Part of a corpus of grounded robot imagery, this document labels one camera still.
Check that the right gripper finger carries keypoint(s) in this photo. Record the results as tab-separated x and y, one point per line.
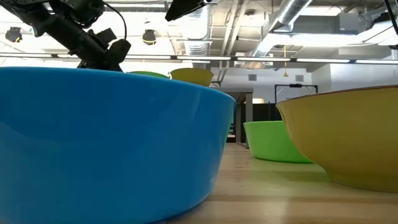
183	6

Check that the green plastic bowl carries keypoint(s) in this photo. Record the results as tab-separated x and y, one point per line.
149	74
270	140

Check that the yellow plastic bowl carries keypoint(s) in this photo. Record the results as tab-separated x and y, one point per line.
192	76
342	140

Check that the blue plastic bowl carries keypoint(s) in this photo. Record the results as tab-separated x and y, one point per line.
109	140

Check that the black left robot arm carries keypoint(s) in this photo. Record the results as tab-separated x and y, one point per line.
62	31

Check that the black ceiling-hung device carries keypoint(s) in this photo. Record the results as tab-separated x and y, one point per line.
149	36
13	34

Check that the grey perforated metal shelf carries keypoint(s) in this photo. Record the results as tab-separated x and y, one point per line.
248	109

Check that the overhead LED light bar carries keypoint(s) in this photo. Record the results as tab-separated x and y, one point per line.
323	60

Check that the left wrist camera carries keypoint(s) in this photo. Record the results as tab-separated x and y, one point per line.
104	35

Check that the corrugated silver ceiling duct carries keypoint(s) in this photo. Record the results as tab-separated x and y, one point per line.
196	40

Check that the grey wall vent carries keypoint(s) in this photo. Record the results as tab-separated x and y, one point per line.
299	78
252	77

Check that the smooth silver ceiling duct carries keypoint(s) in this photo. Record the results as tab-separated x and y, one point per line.
292	9

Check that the black partition wall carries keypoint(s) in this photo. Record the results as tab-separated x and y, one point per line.
264	112

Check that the black background gantry frame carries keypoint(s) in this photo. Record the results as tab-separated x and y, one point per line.
295	85

